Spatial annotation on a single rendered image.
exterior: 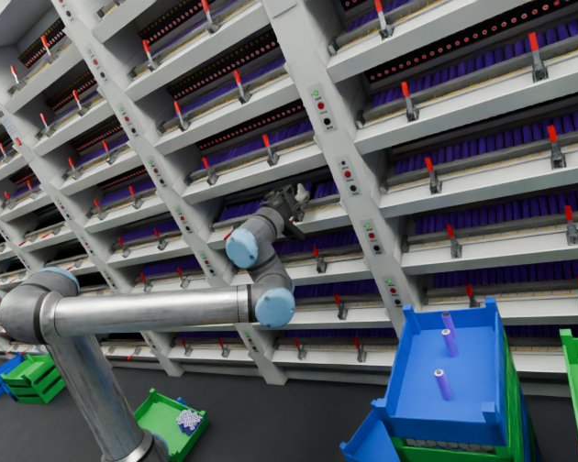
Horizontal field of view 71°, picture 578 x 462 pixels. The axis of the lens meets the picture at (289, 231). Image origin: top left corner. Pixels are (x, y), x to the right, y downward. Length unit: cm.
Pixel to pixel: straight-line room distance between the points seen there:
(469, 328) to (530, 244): 28
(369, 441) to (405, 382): 61
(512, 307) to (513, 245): 20
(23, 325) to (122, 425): 44
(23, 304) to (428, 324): 91
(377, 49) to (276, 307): 63
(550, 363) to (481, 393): 55
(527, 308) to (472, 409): 49
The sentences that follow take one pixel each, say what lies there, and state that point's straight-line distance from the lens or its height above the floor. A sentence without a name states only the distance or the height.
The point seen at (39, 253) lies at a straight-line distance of 278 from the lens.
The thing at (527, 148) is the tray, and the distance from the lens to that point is 112.
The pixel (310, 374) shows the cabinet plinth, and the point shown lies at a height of 3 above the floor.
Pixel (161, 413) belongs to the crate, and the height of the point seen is 9.
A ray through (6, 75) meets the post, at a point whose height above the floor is 162.
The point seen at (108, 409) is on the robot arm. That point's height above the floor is 57.
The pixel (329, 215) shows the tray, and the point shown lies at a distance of 124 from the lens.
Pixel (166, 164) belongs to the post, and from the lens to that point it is 153.
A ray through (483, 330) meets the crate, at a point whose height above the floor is 48.
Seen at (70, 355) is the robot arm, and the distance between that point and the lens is 121.
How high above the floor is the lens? 114
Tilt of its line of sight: 19 degrees down
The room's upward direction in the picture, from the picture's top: 25 degrees counter-clockwise
